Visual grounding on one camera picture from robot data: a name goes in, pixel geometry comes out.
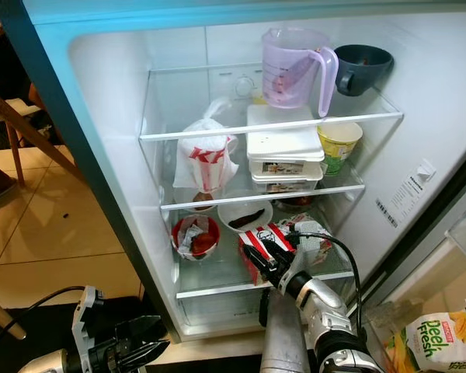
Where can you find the white lidded food container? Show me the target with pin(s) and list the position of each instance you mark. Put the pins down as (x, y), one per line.
(283, 140)

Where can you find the white KFC plastic bag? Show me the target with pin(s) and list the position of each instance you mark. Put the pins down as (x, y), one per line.
(206, 161)

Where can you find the refrigerator door with racks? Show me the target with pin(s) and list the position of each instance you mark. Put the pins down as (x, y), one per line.
(427, 229)

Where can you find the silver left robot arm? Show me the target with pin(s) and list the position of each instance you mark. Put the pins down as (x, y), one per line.
(45, 364)

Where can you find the blue-grey refrigerator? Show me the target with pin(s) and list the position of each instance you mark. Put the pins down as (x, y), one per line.
(109, 54)

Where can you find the red white KFC box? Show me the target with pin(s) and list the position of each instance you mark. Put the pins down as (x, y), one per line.
(276, 237)

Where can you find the white bowl with dark food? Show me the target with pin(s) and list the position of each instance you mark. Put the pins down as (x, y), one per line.
(245, 217)

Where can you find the small bowl with brown food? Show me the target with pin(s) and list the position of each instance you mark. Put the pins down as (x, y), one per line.
(202, 201)

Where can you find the purple plastic measuring jug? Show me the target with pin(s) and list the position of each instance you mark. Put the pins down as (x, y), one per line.
(291, 67)

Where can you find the labelled white food container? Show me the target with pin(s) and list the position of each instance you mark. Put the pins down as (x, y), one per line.
(287, 176)

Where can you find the dark bowl with red food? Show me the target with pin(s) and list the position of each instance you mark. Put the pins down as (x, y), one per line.
(295, 202)

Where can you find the yellow green noodle cup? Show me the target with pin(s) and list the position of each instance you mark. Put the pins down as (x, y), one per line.
(339, 144)

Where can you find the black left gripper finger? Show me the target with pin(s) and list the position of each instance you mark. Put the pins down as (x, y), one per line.
(147, 351)
(138, 326)

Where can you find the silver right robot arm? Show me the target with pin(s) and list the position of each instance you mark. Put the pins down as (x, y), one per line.
(330, 318)

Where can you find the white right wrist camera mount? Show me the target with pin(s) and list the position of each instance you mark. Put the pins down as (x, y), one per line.
(304, 250)

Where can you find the red bowl with sachets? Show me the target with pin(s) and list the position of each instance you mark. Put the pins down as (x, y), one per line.
(196, 238)

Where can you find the Peel Fresh juice pack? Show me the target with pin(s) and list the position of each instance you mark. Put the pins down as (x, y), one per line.
(439, 342)

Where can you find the white chair with wooden legs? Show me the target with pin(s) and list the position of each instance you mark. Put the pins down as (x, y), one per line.
(15, 134)

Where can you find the black floor mat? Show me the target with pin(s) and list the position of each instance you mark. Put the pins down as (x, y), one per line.
(15, 353)

